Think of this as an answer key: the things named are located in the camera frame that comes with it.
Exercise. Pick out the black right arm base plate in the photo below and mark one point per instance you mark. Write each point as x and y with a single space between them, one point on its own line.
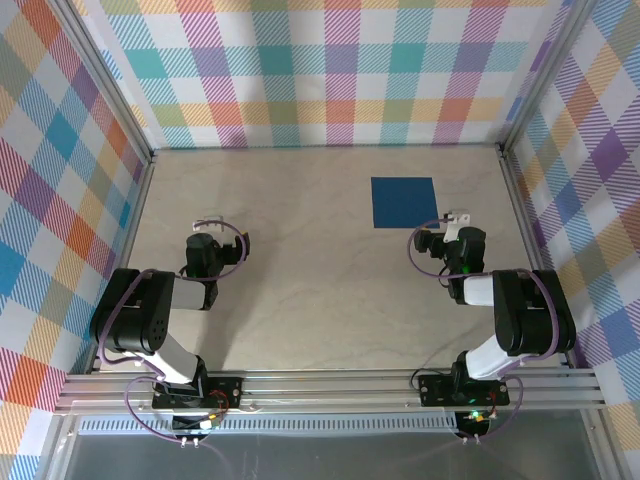
435 390

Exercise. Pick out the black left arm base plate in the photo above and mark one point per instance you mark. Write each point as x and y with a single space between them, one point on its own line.
225 392

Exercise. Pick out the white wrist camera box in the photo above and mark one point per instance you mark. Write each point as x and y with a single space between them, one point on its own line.
209 223
454 227

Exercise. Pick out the blue cloth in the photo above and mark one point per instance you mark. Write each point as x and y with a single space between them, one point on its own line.
400 200

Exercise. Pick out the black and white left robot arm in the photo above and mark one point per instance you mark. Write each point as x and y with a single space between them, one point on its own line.
130 310

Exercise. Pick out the long aluminium frame rail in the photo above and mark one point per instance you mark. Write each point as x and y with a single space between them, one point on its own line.
325 390

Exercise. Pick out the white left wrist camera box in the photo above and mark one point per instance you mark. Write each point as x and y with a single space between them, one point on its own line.
209 223

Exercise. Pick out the small black circuit board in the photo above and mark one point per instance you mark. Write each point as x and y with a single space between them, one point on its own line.
200 424
475 422

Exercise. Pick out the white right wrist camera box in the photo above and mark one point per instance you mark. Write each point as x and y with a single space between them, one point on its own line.
454 227

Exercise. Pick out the grey metal panel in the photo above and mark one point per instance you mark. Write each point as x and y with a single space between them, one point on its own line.
325 460

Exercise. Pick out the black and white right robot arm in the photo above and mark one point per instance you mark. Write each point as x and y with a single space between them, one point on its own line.
530 310

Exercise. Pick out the aluminium table side rail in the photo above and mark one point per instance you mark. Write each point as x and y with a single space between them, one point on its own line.
522 215
135 215

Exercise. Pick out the aluminium frame post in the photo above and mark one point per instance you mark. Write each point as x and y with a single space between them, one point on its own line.
546 75
106 75

